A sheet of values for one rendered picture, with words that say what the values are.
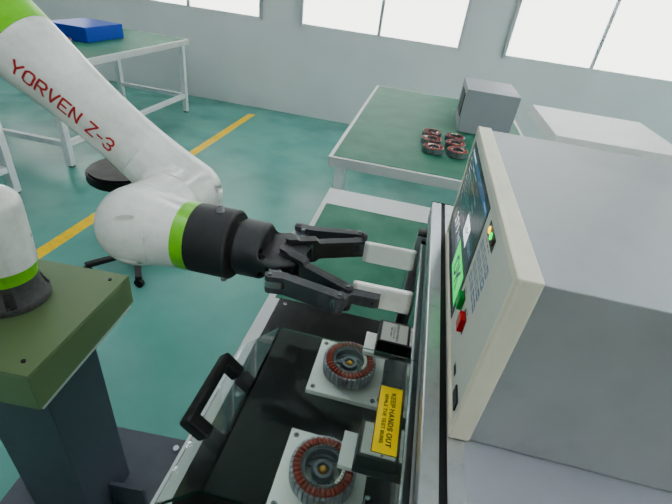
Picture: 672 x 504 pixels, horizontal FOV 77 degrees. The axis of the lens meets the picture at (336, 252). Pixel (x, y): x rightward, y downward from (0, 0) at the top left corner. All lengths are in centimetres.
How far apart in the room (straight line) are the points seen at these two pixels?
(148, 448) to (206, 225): 133
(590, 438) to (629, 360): 10
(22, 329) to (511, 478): 90
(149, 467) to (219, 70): 479
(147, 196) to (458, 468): 47
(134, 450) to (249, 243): 135
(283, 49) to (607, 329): 519
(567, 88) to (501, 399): 503
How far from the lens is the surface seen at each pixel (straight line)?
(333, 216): 158
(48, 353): 98
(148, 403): 193
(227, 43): 568
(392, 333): 86
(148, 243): 58
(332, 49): 528
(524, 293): 36
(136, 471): 176
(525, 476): 50
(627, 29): 543
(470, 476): 47
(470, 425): 47
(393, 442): 53
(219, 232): 54
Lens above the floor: 150
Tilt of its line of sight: 33 degrees down
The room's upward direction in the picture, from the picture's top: 8 degrees clockwise
